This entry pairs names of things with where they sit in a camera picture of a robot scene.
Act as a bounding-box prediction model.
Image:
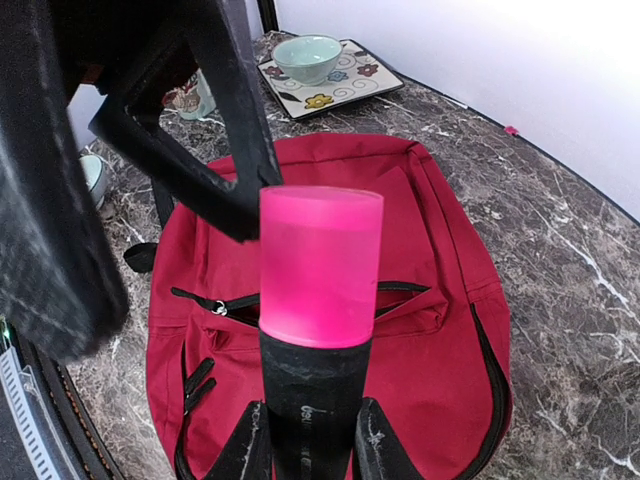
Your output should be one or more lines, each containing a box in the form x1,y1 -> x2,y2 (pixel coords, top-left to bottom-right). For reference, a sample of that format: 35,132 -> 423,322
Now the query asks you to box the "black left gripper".
1,1 -> 283,363

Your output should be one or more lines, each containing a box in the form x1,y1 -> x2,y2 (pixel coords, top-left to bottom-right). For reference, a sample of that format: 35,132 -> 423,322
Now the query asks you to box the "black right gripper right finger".
352,398 -> 424,480

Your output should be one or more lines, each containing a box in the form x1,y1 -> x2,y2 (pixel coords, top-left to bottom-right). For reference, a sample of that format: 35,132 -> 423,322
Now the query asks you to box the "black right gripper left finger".
209,401 -> 273,480

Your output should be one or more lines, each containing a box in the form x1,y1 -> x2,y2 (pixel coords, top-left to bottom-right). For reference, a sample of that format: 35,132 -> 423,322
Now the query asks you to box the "pink black highlighter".
259,186 -> 384,479

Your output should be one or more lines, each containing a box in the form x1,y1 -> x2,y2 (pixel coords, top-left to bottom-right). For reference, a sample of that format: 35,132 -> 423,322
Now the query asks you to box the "red student backpack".
146,134 -> 513,479

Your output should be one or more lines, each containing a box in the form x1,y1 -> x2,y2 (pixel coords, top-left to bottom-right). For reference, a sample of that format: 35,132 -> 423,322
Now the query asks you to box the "white floral ceramic mug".
162,69 -> 216,120

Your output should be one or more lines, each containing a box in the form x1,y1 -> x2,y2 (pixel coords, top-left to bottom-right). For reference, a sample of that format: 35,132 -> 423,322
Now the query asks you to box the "teal ceramic bowl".
80,154 -> 108,209

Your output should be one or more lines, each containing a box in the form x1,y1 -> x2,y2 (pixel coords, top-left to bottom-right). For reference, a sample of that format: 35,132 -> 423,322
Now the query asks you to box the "teal bowl on plate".
271,35 -> 343,86

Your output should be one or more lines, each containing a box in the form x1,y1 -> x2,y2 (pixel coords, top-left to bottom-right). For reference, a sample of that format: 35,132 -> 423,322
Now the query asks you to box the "square floral ceramic plate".
258,39 -> 404,120

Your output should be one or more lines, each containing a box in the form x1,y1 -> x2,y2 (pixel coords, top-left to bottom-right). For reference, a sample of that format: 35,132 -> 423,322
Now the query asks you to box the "black front rail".
9,327 -> 125,479

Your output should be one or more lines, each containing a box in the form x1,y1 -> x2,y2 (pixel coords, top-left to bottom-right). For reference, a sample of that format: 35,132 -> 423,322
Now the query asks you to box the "left black frame post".
257,0 -> 279,33

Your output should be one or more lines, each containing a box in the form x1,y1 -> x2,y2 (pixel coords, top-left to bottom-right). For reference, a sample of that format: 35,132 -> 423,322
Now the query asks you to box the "white slotted cable duct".
1,346 -> 56,479

